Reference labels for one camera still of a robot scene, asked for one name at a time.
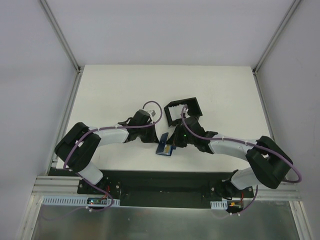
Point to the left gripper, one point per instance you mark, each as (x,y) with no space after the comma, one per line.
(149,134)

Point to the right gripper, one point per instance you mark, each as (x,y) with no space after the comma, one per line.
(180,140)

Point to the gold credit card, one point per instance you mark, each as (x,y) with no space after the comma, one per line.
(167,149)

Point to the blue leather card holder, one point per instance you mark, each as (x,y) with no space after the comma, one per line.
(161,145)

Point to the black card tray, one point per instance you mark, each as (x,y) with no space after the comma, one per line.
(188,107)

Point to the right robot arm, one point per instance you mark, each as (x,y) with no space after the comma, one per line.
(265,168)

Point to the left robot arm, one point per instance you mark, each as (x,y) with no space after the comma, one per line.
(78,146)

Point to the white card stack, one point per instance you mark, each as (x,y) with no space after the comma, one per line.
(177,112)

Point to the right white cable duct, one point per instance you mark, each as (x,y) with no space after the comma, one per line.
(219,205)

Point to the white cable duct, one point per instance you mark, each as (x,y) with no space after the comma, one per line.
(219,205)
(79,201)

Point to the left aluminium frame post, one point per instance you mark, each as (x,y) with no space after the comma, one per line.
(59,34)

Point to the aluminium frame post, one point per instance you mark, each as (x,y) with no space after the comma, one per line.
(276,35)
(59,34)

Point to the aluminium front rail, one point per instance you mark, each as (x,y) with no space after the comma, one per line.
(68,185)

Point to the left white cable duct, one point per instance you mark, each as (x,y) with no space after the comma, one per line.
(79,201)

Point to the right aluminium frame post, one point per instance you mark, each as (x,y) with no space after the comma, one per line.
(276,35)

